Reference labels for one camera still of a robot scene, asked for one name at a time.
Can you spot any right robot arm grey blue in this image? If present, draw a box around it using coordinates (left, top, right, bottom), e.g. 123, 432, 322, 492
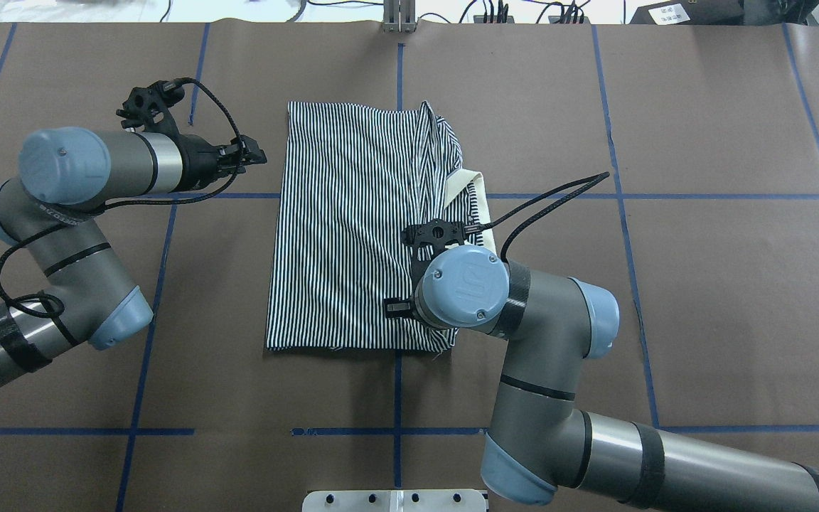
385, 245, 819, 511

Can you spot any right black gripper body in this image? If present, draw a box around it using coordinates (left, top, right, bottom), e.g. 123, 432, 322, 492
406, 297, 424, 323

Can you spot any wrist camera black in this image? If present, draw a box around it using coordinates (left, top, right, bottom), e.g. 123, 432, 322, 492
116, 79, 185, 137
400, 218, 467, 283

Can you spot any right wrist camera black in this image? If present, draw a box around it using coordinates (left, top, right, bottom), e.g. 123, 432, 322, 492
400, 218, 467, 283

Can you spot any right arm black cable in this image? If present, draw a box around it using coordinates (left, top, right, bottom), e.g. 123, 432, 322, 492
463, 171, 611, 262

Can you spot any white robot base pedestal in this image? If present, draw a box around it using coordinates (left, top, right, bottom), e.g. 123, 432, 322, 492
301, 489, 490, 511

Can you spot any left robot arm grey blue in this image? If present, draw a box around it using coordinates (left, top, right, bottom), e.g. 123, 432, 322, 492
0, 127, 267, 389

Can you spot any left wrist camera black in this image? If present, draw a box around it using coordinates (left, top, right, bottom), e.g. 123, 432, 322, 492
116, 79, 185, 137

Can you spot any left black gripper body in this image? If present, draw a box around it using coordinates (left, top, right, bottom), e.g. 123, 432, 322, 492
180, 135, 228, 191

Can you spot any striped polo shirt white collar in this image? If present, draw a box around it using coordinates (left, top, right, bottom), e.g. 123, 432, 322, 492
264, 101, 490, 353

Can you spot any aluminium frame post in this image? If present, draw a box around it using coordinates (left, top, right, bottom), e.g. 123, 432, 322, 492
381, 0, 418, 33

